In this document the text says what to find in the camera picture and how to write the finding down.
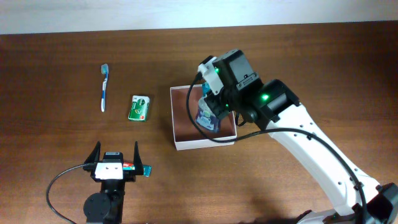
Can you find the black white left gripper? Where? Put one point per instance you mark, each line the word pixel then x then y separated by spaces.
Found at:
pixel 130 175

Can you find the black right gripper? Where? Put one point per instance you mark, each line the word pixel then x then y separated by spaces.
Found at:
pixel 221 107

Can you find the teal mouthwash bottle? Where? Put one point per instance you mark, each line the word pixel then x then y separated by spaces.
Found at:
pixel 205 88

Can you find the purple pump soap bottle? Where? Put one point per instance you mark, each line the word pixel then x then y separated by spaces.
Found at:
pixel 206 118

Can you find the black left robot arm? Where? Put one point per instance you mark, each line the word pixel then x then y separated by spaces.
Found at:
pixel 106 206

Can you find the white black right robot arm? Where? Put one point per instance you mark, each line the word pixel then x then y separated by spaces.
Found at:
pixel 276 110

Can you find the toothpaste tube under gripper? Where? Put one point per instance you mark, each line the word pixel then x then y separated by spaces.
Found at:
pixel 131 169

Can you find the green Dettol soap box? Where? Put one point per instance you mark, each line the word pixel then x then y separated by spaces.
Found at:
pixel 139 108

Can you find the pink open cardboard box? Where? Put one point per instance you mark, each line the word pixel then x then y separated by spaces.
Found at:
pixel 185 135

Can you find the blue white toothbrush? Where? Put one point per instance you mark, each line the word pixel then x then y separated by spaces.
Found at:
pixel 105 72

